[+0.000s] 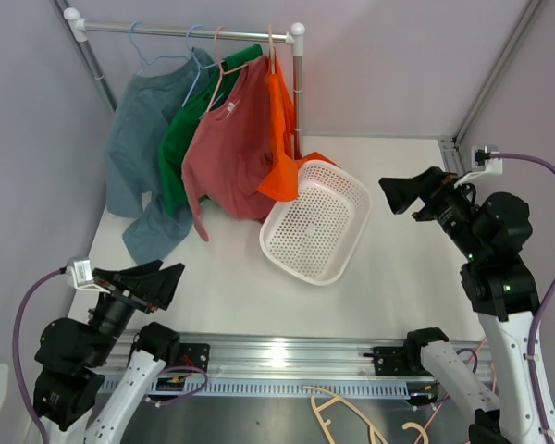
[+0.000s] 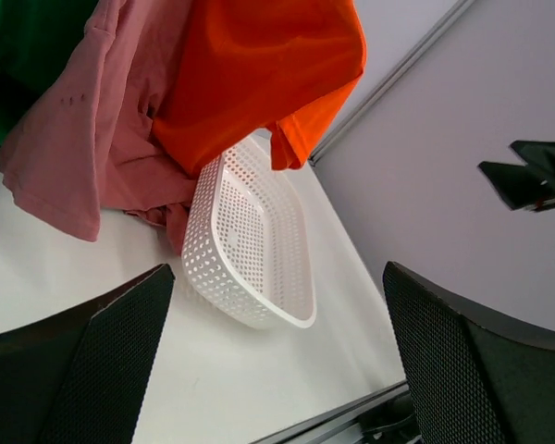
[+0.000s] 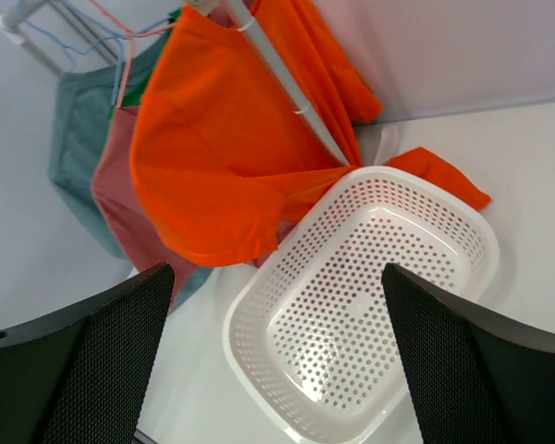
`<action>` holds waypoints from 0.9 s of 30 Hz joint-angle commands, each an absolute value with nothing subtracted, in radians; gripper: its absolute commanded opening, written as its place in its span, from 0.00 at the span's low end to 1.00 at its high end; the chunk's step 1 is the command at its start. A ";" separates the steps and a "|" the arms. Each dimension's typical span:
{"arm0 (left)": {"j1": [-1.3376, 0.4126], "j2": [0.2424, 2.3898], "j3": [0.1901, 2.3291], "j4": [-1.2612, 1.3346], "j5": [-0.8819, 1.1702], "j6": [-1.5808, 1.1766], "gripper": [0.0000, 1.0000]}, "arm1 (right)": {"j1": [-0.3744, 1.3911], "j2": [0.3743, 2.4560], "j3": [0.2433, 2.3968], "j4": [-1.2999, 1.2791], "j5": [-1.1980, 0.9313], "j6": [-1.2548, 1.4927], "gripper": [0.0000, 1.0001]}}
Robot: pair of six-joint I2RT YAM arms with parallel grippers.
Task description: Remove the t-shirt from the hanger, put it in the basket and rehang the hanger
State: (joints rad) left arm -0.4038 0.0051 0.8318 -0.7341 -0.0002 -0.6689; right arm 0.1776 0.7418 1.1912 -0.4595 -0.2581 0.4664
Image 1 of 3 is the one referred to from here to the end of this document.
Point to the beige hanger on floor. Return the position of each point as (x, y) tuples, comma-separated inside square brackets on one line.
[(328, 406)]

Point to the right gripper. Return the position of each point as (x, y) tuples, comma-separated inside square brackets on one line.
[(432, 187)]

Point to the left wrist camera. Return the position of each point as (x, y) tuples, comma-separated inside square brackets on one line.
[(79, 275)]

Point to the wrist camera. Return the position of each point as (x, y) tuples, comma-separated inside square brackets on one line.
[(485, 165), (79, 275)]

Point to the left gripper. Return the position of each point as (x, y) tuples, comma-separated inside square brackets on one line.
[(153, 287)]

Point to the white perforated plastic basket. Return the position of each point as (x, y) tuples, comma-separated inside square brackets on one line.
[(314, 236)]

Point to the orange t shirt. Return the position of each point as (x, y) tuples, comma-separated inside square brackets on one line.
[(281, 182)]

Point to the grey blue t shirt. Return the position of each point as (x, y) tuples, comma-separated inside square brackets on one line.
[(133, 186)]

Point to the pink red t shirt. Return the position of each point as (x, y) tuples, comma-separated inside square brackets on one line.
[(230, 152)]

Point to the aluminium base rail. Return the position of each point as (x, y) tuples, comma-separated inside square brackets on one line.
[(262, 366)]

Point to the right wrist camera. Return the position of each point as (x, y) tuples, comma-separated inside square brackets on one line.
[(485, 165)]

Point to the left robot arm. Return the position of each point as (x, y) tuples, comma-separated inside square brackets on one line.
[(71, 351)]

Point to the green t shirt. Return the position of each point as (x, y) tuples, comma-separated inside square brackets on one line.
[(179, 135)]

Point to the metal clothes rack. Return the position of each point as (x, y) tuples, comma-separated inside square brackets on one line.
[(80, 27)]

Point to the pink floor hanger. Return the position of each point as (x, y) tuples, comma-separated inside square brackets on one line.
[(444, 402)]

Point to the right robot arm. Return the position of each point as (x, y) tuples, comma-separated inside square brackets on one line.
[(502, 292)]

